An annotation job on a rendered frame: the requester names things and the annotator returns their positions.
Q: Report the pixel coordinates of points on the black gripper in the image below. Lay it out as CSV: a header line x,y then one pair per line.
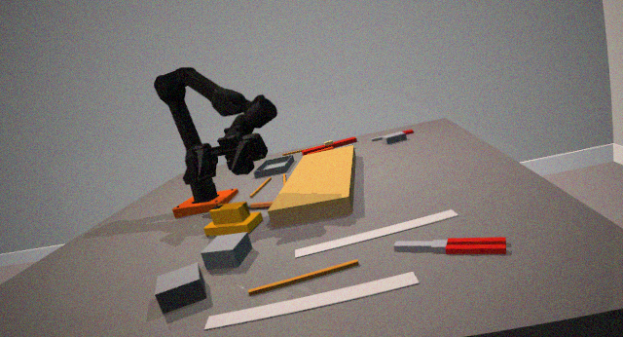
x,y
237,143

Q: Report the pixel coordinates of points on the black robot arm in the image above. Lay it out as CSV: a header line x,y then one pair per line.
x,y
171,90

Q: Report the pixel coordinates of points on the white flat strip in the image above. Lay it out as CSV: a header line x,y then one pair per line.
x,y
312,302
313,249

